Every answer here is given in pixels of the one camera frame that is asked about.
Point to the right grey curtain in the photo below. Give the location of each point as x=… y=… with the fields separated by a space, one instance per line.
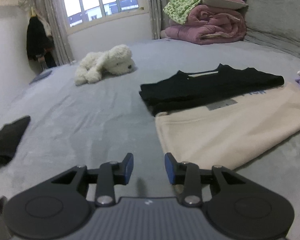
x=158 y=19

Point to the beige bear raglan shirt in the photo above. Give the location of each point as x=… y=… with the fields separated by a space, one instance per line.
x=224 y=116

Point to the dark tablet on bed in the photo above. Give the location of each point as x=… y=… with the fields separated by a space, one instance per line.
x=41 y=76

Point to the folded black garment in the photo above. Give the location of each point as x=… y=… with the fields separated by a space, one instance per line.
x=10 y=137

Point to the grey padded headboard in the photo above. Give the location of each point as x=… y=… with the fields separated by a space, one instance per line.
x=274 y=23

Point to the green patterned blanket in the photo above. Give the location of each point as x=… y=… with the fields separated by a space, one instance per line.
x=179 y=10

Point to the grey curtain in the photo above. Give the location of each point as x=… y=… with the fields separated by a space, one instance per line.
x=53 y=11
x=158 y=19

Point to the white plush dog toy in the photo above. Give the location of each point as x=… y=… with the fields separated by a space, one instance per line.
x=116 y=61

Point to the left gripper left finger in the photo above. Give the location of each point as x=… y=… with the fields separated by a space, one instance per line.
x=64 y=203

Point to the left grey curtain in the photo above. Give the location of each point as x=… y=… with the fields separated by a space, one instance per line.
x=53 y=11

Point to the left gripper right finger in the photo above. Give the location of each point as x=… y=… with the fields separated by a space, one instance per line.
x=235 y=206

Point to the pink rolled quilt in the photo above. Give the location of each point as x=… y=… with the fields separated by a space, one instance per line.
x=209 y=25

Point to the window with white frame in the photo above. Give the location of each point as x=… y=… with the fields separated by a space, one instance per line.
x=83 y=14

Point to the dark jacket on rack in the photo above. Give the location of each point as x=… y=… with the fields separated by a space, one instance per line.
x=38 y=44

